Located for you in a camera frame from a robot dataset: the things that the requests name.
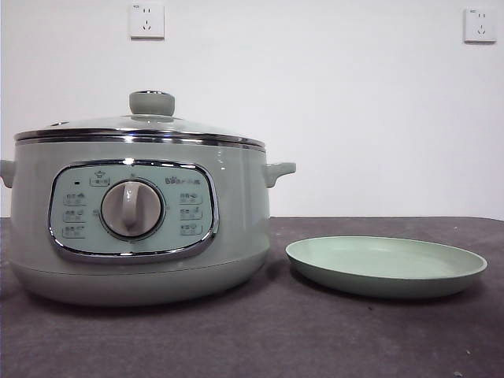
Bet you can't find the glass lid with green knob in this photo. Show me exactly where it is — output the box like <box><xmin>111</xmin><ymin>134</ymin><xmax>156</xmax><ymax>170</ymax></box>
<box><xmin>13</xmin><ymin>91</ymin><xmax>264</xmax><ymax>149</ymax></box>

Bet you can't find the pale green electric steamer pot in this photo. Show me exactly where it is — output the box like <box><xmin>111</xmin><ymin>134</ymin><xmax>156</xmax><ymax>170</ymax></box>
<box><xmin>0</xmin><ymin>133</ymin><xmax>297</xmax><ymax>308</ymax></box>

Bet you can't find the pale green round plate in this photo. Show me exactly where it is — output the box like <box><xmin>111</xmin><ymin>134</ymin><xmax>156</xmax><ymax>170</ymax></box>
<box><xmin>284</xmin><ymin>235</ymin><xmax>488</xmax><ymax>299</ymax></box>

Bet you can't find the grey round dial knob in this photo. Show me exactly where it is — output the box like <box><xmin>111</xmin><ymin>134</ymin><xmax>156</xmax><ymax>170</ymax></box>
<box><xmin>100</xmin><ymin>178</ymin><xmax>164</xmax><ymax>239</ymax></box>

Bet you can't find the white wall power outlet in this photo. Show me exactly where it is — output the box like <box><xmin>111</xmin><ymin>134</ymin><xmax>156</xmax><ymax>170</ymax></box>
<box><xmin>130</xmin><ymin>2</ymin><xmax>166</xmax><ymax>40</ymax></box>
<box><xmin>463</xmin><ymin>6</ymin><xmax>498</xmax><ymax>44</ymax></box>

